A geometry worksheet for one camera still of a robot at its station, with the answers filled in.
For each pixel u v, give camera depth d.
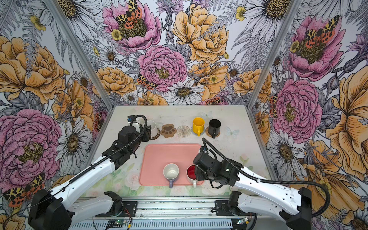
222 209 0.73
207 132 1.05
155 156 0.93
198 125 0.99
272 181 0.44
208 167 0.52
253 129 1.08
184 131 1.05
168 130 1.06
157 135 1.02
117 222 0.71
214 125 0.98
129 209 0.74
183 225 1.12
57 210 0.38
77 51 0.87
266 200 0.44
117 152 0.53
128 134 0.59
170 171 0.85
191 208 0.76
